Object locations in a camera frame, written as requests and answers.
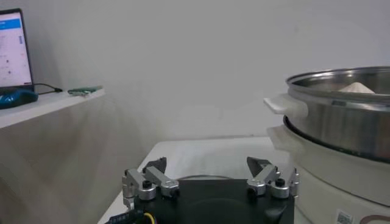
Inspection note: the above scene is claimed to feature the green circuit board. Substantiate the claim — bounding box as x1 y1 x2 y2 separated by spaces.
67 85 104 97

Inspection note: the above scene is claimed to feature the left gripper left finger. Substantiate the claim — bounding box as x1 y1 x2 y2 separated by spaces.
121 156 180 211

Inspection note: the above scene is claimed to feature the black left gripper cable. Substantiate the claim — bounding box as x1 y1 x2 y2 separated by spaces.
105 209 156 224

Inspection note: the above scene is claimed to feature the white side desk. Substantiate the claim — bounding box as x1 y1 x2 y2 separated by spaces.
0 88 107 129

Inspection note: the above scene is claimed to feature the white steamed baozi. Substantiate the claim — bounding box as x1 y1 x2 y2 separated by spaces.
338 81 375 94

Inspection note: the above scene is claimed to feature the blue computer mouse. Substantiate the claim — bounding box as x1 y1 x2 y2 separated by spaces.
0 89 40 110

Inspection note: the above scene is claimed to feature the black laptop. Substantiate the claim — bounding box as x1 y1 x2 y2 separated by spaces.
0 8 35 92

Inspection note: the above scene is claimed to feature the perforated steel steamer basket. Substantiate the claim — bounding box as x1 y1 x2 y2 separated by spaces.
263 66 390 164

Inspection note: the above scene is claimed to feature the cream electric cooking pot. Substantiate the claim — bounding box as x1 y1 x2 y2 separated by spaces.
266 125 390 224

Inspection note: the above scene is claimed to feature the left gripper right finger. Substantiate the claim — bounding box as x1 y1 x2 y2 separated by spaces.
246 156 301 200

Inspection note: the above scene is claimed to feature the black laptop cable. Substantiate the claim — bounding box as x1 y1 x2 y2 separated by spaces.
32 82 64 96

